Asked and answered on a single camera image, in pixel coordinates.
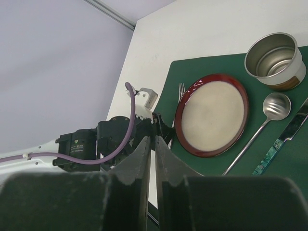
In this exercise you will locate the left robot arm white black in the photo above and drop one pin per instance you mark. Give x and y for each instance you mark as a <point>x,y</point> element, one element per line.
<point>85,144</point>

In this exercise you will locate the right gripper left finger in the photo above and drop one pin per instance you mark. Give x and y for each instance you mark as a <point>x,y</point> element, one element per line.
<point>116,200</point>

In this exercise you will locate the dark green placemat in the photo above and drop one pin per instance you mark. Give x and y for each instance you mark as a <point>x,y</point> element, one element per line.
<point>291,161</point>

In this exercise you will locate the silver spoon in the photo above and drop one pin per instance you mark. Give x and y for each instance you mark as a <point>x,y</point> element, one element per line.
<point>276,107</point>

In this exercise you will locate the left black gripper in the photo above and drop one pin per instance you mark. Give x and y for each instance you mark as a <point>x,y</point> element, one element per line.
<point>150,128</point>

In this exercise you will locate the steel cup brown base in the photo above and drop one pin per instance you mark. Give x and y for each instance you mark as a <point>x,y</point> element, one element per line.
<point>276,61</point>

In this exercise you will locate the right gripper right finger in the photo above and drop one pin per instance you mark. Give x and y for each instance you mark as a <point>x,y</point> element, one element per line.
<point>189,201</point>

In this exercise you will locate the silver fork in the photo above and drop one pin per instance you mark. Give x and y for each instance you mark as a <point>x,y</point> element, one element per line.
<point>181,93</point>

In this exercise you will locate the black knife green handle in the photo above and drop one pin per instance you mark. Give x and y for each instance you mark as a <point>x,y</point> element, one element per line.
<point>289,132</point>

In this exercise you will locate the left aluminium frame post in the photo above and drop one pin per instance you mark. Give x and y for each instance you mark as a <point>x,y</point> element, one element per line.
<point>110,12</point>

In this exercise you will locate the red rimmed beige plate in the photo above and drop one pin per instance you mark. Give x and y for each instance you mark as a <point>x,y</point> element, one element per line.
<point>212,115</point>

